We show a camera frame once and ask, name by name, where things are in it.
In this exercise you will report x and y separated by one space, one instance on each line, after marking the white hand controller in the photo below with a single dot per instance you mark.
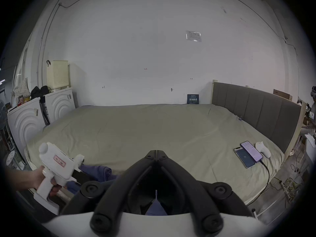
263 149

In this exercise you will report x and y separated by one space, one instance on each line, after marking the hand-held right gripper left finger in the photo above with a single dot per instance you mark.
116 194

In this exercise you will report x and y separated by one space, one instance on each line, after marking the dark blue sign card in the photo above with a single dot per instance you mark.
193 99

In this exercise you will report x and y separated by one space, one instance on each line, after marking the smartphone with pale screen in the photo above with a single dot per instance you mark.
244 157

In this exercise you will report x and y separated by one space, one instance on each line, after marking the smartphone with purple screen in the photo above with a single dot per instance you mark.
251 150

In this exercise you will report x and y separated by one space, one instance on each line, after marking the standing fan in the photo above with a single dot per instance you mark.
3 115

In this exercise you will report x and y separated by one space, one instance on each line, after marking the floral patterned bag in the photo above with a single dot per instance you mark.
22 89

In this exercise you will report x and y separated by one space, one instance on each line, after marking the person's left hand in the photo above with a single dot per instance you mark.
37 179

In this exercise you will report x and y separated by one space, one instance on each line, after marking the bed with beige sheet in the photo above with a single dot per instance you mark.
153 127

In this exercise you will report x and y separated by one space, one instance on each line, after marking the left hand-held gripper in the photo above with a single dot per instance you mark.
58 163

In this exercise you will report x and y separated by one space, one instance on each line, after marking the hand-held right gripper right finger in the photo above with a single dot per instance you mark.
197 194

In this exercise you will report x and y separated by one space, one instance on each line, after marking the dark blue shirt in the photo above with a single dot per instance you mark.
98 173

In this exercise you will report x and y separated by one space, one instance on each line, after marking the brown carton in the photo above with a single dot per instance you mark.
282 94

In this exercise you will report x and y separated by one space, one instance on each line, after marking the black bag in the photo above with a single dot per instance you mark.
39 91

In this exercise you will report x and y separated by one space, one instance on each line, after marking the grey padded headboard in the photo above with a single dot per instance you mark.
256 112

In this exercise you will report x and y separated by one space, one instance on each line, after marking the white power strip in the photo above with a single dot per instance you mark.
286 189

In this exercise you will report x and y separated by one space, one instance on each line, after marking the cream laundry basket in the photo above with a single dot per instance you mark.
58 74

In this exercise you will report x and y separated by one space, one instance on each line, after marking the person's left forearm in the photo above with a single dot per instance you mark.
17 179

